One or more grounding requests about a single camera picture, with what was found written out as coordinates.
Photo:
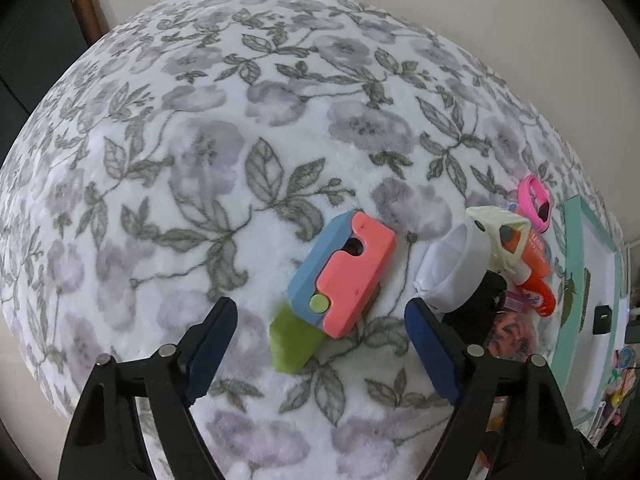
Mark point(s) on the round container of orange bands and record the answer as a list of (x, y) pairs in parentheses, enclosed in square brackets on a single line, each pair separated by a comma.
[(510, 335)]

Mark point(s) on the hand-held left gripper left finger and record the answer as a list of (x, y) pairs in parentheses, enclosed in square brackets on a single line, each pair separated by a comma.
[(215, 340)]

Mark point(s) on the orange and blue toy piece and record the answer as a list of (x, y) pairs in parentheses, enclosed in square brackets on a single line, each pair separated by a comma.
[(512, 242)]

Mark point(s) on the floral blanket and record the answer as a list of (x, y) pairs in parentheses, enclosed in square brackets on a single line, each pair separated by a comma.
[(200, 160)]

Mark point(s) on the orange bottle with white cap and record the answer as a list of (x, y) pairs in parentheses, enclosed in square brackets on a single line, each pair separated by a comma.
[(539, 260)]

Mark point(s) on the cream plastic toy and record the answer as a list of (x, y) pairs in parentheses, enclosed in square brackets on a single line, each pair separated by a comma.
[(492, 222)]

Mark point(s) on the teal cardboard box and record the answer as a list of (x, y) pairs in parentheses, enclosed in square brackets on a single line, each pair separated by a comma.
[(590, 270)]

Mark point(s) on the wooden door frame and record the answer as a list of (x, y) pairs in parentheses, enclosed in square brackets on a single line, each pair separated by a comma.
[(85, 0)]

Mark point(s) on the pink and blue toy knife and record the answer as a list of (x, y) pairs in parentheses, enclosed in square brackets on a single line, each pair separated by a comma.
[(345, 280)]

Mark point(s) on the blue round toy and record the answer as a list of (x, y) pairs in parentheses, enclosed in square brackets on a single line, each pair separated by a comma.
[(623, 360)]

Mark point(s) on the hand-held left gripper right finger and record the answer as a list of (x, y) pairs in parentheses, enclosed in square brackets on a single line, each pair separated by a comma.
[(431, 352)]

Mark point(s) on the black hair claw clip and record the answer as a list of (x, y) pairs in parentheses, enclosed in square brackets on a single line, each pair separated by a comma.
[(482, 305)]

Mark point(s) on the small purple clip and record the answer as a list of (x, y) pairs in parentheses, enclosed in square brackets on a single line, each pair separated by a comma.
[(516, 300)]

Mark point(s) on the small black card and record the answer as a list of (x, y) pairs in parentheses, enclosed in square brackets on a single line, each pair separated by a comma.
[(602, 320)]

